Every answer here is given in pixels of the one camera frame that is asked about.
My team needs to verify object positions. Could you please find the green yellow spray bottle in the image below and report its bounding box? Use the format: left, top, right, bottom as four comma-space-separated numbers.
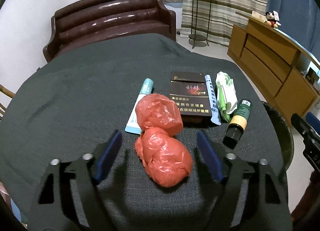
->
223, 99, 253, 149

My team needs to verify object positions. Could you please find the green white bag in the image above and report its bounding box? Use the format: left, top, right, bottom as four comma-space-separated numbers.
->
215, 71, 238, 122

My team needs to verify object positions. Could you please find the red plastic bag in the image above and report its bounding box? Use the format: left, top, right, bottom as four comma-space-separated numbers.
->
138, 94, 183, 136
135, 127, 193, 188

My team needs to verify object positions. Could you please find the teal white tube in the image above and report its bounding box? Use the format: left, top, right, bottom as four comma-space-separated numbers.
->
125, 78, 153, 135

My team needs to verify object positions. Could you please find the wooden sideboard cabinet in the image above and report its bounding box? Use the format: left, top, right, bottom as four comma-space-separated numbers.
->
227, 16, 319, 120

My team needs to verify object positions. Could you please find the blue white toothpaste tube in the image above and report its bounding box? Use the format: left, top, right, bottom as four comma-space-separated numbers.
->
204, 75, 221, 125

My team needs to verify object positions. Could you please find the Mickey Mouse plush toy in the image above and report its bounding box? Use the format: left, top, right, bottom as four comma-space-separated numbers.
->
265, 11, 281, 29

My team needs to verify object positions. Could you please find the blue curtain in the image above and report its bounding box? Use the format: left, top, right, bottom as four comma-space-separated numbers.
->
266, 0, 319, 58

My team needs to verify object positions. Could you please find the small cardboard box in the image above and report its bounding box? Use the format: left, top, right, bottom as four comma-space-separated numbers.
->
251, 11, 267, 23

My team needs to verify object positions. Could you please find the dark cigarette carton box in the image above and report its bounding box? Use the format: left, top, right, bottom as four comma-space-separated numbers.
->
169, 71, 212, 117

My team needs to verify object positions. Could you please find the bamboo chair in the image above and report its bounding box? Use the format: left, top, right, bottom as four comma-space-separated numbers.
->
0, 85, 15, 119

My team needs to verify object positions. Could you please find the dark green table cloth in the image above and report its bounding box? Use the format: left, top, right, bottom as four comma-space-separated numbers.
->
1, 33, 284, 230

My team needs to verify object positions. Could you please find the black metal plant stand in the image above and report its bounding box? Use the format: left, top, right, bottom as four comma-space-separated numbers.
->
188, 0, 212, 48

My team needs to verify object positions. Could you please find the beige striped curtain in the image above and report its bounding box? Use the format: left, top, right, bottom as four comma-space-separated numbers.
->
181, 0, 267, 46

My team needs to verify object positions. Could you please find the dark brown leather sofa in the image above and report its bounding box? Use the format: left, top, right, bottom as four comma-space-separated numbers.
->
43, 0, 176, 62

